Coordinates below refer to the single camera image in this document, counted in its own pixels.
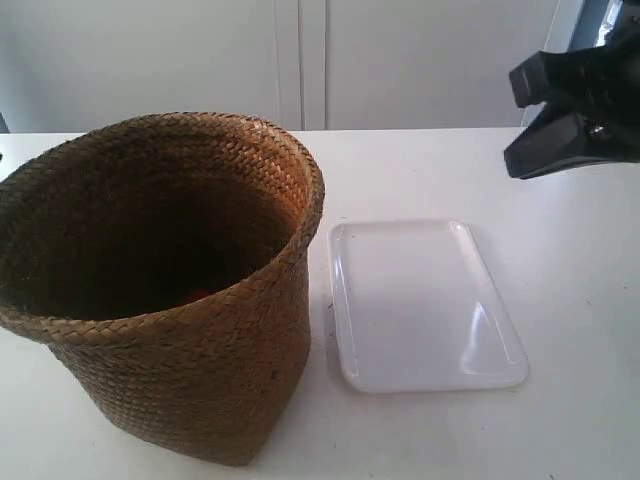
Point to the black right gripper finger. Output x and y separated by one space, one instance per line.
606 76
556 142

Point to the red plastic pieces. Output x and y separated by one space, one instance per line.
195 295

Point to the white rectangular plastic tray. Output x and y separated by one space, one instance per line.
416 310

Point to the brown woven wicker basket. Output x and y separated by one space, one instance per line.
103 236

